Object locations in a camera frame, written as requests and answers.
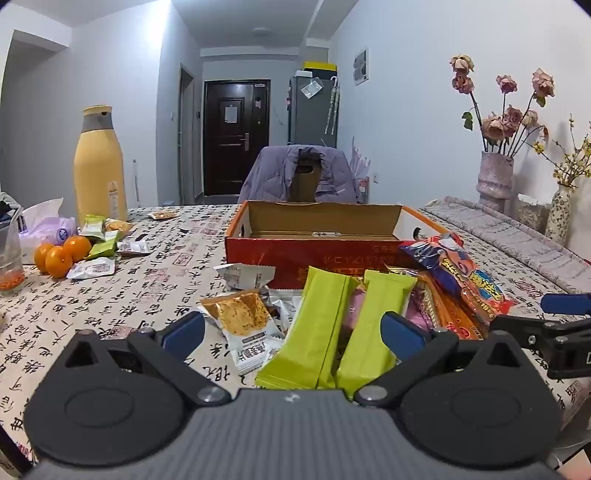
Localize green long snack packet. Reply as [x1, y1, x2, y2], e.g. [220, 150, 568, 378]
[335, 270, 419, 388]
[255, 266, 356, 391]

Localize small white snack packet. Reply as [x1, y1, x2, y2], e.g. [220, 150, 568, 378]
[67, 257, 115, 280]
[117, 239, 151, 257]

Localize patterned small vase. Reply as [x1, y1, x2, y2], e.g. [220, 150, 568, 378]
[545, 185, 573, 245]

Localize yellow bottle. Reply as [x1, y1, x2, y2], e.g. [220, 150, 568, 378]
[74, 105, 129, 227]

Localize colourful chip bag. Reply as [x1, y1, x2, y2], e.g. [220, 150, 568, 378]
[399, 233, 518, 319]

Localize grey quilted cloth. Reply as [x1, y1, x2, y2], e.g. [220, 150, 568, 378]
[422, 196, 591, 296]

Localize orange fruit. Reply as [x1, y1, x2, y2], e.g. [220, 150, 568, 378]
[62, 235, 92, 264]
[45, 246, 74, 279]
[34, 243, 54, 273]

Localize dark entrance door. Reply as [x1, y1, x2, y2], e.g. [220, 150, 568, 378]
[204, 79, 270, 197]

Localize clear plastic cup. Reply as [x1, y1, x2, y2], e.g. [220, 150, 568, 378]
[0, 208, 25, 292]

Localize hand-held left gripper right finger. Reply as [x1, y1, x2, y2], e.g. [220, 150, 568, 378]
[353, 311, 527, 409]

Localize white cracker snack packet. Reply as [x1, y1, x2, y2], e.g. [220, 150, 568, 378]
[213, 263, 276, 292]

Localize grey refrigerator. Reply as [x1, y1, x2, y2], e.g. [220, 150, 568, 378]
[288, 74, 340, 148]

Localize brown cracker snack packet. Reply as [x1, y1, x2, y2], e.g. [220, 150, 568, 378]
[201, 289, 284, 374]

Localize dried pink roses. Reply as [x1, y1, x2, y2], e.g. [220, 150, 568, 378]
[450, 54, 555, 155]

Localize crumpled plastic bag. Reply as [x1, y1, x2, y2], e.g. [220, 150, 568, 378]
[0, 191, 23, 227]

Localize orange snack packet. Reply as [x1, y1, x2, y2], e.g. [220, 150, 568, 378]
[416, 272, 490, 340]

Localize wooden chair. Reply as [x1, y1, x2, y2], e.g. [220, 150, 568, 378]
[288, 159, 324, 202]

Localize pink snack packet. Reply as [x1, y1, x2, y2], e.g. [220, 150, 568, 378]
[339, 277, 370, 356]
[405, 281, 435, 334]

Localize pink vase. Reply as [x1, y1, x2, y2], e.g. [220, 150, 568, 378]
[476, 151, 514, 213]

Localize red cardboard box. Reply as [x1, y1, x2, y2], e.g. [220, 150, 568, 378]
[225, 200, 465, 289]

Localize grey interior door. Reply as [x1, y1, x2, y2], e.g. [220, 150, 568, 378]
[179, 66, 197, 206]

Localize purple tissue pack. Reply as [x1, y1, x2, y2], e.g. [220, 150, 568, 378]
[18, 198, 77, 265]

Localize white folded umbrella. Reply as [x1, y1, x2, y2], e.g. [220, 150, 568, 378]
[325, 76, 342, 136]

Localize silver white snack packet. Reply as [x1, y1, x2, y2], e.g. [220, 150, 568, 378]
[263, 288, 303, 334]

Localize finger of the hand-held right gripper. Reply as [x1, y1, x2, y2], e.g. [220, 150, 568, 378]
[540, 292, 591, 318]
[489, 315, 561, 354]

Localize yellow flower branches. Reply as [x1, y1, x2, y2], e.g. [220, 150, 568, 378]
[531, 115, 591, 190]

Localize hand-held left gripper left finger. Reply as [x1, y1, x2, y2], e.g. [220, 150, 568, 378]
[65, 311, 232, 408]

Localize small green snack packet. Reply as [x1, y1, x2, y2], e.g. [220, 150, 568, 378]
[88, 231, 123, 260]
[82, 215, 108, 241]

